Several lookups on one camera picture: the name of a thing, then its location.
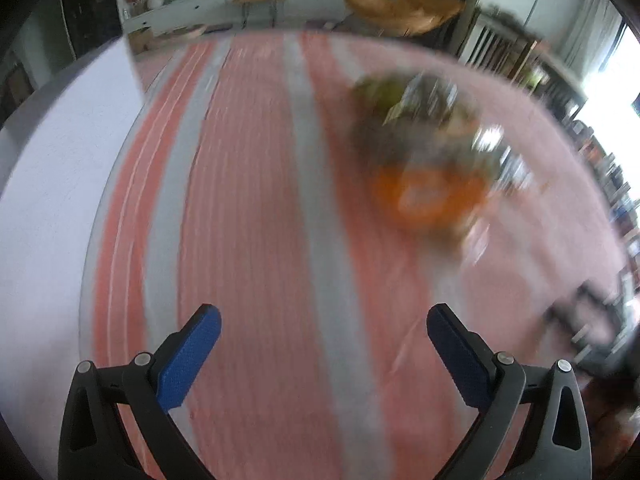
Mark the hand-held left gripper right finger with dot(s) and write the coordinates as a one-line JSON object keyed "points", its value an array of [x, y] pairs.
{"points": [[457, 355]]}

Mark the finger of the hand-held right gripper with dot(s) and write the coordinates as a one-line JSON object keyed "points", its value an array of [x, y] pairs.
{"points": [[580, 305]]}

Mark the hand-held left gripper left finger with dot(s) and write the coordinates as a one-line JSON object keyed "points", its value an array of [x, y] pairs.
{"points": [[192, 355]]}

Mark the white cardboard box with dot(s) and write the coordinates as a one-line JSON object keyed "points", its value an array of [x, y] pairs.
{"points": [[50, 210]]}

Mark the person's right forearm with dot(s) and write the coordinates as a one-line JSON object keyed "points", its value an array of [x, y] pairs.
{"points": [[617, 415]]}

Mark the pink striped mat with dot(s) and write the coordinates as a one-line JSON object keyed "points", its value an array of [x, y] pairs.
{"points": [[250, 210]]}

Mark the orange snack packet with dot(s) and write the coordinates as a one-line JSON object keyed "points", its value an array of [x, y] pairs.
{"points": [[385, 185]]}

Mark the pile of mixed snack packets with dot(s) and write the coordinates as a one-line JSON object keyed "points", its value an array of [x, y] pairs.
{"points": [[390, 130]]}

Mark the brown cardboard carton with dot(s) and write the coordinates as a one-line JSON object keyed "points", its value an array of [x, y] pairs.
{"points": [[141, 40]]}

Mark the tan lounge chair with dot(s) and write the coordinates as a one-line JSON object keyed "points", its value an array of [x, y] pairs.
{"points": [[400, 7]]}

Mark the white television cabinet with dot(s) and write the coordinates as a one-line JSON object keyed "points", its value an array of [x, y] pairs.
{"points": [[210, 5]]}

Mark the purple floor mat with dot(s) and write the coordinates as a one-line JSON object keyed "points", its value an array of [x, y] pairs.
{"points": [[322, 25]]}

